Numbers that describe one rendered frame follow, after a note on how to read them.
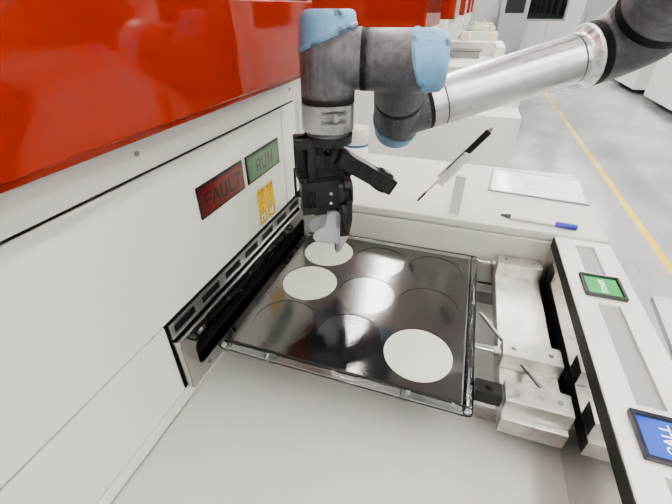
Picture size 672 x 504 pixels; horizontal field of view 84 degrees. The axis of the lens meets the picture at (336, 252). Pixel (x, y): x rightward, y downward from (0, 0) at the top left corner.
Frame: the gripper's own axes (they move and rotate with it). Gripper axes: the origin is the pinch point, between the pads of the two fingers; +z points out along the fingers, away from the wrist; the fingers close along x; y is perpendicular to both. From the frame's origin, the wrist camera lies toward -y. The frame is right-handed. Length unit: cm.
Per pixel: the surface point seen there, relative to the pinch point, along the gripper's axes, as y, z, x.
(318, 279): 4.3, 7.2, -0.2
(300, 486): 14.2, 15.1, 30.7
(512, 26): -773, 12, -964
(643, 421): -21.2, 0.7, 40.8
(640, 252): -228, 98, -86
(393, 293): -7.7, 7.3, 7.3
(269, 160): 10.0, -12.1, -12.7
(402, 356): -3.3, 7.2, 21.0
